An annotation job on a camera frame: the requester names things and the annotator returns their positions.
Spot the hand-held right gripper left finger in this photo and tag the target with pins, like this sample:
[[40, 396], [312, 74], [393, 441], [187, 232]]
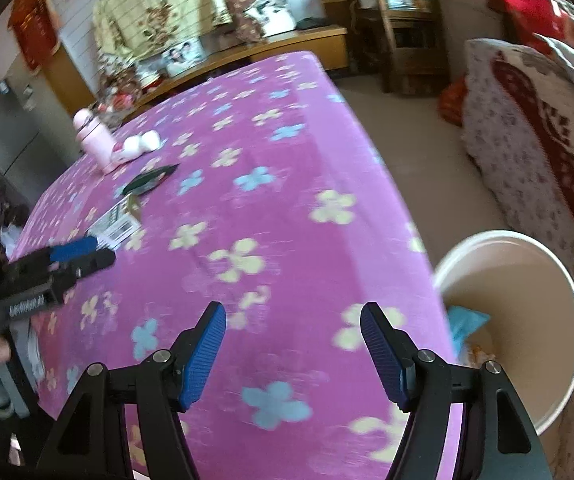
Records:
[[207, 355]]

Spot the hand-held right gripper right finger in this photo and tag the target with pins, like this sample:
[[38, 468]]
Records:
[[384, 355]]

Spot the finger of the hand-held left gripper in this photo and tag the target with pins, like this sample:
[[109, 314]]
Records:
[[89, 264], [74, 249]]

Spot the white and green box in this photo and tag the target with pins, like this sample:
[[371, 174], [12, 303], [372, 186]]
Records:
[[117, 225]]

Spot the white plastic bucket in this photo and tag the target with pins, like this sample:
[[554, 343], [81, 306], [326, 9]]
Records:
[[517, 310]]

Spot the blue snack packet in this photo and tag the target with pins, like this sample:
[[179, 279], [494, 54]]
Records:
[[467, 322]]

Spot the orange snack wrapper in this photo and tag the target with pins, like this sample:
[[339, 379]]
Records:
[[479, 355]]

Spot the black packet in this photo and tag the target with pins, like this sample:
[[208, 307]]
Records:
[[149, 180]]

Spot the pink bottle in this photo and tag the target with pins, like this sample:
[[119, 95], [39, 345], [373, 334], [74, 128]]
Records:
[[94, 142]]

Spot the grey refrigerator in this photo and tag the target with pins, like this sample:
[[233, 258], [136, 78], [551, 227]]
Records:
[[2, 130]]

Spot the pink floral tablecloth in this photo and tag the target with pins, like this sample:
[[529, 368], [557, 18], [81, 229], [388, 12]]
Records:
[[292, 160]]

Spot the floral covered sofa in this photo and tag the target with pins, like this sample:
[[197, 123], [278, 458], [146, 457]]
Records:
[[497, 160]]

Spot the cream floral cloth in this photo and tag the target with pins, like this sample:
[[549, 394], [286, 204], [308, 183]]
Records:
[[157, 5]]

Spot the red white patterned quilt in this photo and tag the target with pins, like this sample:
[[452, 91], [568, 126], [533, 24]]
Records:
[[567, 170]]

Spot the orange plastic bag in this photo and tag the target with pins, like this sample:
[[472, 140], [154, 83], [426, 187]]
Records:
[[452, 102]]

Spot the dark red floral cloth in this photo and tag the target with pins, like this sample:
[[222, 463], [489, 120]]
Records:
[[247, 15]]

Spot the wooden cabinet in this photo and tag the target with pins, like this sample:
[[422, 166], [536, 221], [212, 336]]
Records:
[[317, 42]]

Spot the wooden chair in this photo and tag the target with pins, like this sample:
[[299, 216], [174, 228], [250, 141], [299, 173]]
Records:
[[417, 35]]

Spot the flat black device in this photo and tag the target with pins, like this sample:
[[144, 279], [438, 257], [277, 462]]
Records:
[[310, 23]]

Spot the red cushion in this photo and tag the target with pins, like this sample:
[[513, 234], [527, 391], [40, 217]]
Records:
[[532, 15]]

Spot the photo frame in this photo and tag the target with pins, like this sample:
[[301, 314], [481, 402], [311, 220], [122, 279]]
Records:
[[182, 55]]

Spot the red wall hanging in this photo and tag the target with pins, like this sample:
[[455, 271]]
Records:
[[32, 25]]

